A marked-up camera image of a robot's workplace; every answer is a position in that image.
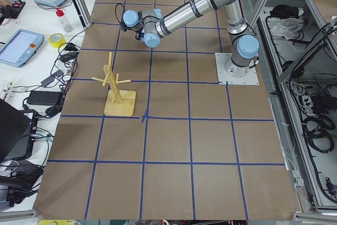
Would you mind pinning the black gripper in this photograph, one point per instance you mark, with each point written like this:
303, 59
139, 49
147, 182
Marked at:
137, 36

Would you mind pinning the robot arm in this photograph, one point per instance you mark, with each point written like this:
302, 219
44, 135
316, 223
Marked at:
151, 26

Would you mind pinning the wooden cup rack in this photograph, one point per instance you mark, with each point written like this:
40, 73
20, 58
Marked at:
118, 102

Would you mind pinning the red capped bottle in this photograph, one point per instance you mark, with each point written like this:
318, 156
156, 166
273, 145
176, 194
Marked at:
65, 23

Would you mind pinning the yellow tape roll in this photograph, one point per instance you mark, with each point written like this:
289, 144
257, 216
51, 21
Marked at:
56, 40

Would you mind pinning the black power adapter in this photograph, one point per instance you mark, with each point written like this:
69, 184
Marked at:
44, 98

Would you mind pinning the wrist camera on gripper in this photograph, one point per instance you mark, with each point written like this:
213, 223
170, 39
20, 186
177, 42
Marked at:
124, 27

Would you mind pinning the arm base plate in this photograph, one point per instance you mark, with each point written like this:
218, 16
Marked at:
230, 74

